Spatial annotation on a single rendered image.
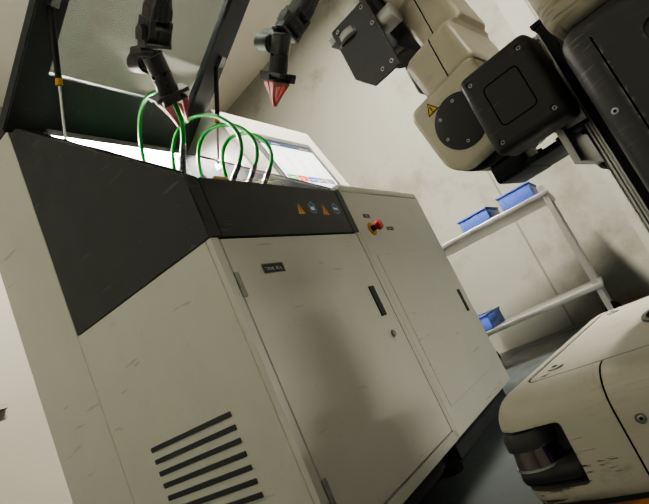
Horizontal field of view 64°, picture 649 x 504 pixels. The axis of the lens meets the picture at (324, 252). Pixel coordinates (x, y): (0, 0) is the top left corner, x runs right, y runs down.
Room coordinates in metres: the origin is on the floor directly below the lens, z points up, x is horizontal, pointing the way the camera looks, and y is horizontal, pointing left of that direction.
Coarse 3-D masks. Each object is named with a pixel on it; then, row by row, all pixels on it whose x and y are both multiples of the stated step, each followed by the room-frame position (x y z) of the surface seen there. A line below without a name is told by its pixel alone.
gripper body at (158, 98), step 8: (168, 72) 1.22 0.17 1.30; (152, 80) 1.22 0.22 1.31; (160, 80) 1.22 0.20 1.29; (168, 80) 1.23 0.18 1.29; (160, 88) 1.23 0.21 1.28; (168, 88) 1.24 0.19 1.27; (176, 88) 1.26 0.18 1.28; (184, 88) 1.26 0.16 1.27; (152, 96) 1.27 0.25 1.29; (160, 96) 1.25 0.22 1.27; (168, 96) 1.25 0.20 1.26
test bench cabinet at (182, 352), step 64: (192, 256) 1.12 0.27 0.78; (128, 320) 1.26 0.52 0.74; (192, 320) 1.16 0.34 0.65; (128, 384) 1.30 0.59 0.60; (192, 384) 1.19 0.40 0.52; (256, 384) 1.10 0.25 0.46; (128, 448) 1.35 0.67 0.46; (192, 448) 1.23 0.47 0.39; (256, 448) 1.14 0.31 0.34; (448, 448) 1.60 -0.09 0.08
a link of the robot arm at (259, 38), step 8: (280, 16) 1.33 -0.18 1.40; (288, 16) 1.33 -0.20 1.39; (280, 24) 1.34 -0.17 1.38; (264, 32) 1.40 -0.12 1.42; (272, 32) 1.38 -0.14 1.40; (288, 32) 1.36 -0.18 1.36; (256, 40) 1.40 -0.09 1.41; (264, 40) 1.38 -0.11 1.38; (296, 40) 1.39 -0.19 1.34; (256, 48) 1.42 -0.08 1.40; (264, 48) 1.39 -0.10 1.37
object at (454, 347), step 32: (224, 128) 1.86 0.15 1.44; (256, 128) 2.07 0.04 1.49; (224, 160) 1.89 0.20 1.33; (384, 224) 1.88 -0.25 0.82; (416, 224) 2.15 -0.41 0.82; (384, 256) 1.76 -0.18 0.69; (416, 256) 2.00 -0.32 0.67; (416, 288) 1.87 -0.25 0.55; (448, 288) 2.14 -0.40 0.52; (416, 320) 1.77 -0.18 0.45; (448, 320) 1.99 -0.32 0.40; (448, 352) 1.87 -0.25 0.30; (480, 352) 2.13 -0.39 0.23; (448, 384) 1.77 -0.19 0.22; (480, 384) 2.00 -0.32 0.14; (480, 416) 1.98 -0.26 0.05
